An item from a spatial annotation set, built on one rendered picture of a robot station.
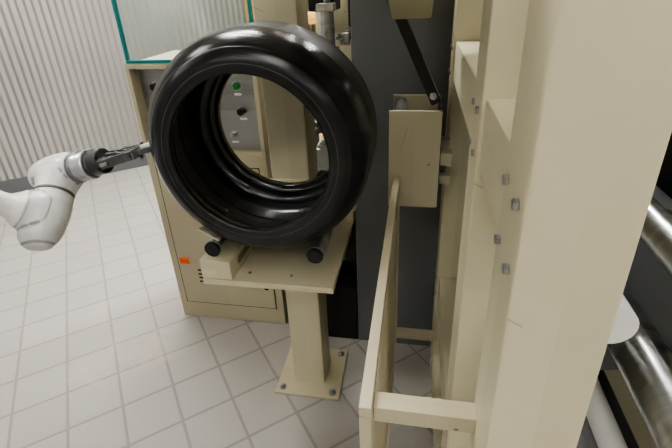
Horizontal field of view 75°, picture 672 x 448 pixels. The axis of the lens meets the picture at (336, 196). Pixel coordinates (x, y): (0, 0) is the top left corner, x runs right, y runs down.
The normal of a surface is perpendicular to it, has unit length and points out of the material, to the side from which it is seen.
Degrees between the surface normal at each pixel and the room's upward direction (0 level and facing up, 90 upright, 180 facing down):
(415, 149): 90
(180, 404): 0
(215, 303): 90
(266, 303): 90
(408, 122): 90
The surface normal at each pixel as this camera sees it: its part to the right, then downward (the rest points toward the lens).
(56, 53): 0.49, 0.36
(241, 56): -0.17, 0.26
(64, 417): -0.04, -0.90
